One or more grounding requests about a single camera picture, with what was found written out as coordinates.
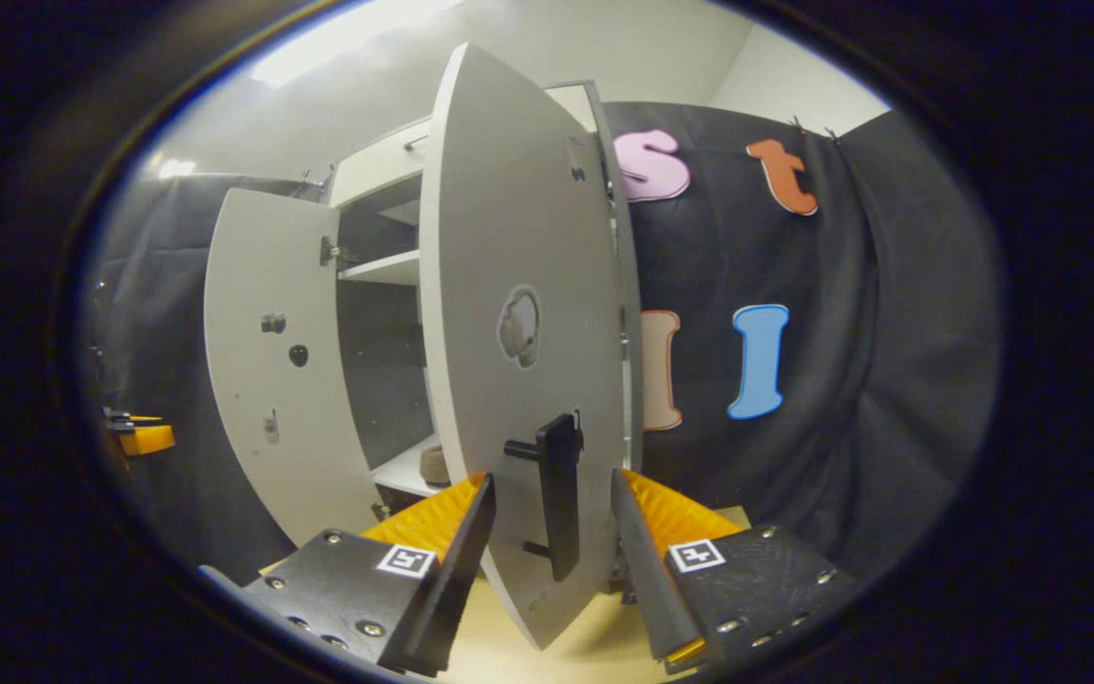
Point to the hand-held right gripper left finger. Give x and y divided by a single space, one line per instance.
457 579

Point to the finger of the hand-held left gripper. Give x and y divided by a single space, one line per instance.
148 440

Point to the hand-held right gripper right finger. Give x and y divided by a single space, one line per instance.
647 570

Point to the brown fuzzy shoe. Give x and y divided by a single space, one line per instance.
435 467

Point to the white cabinet door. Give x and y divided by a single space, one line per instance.
272 427
509 209

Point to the white shoe cabinet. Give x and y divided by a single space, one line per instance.
386 380

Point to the metal door hinge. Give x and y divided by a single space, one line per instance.
333 252

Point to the black backdrop cloth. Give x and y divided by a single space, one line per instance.
889 380
158 313

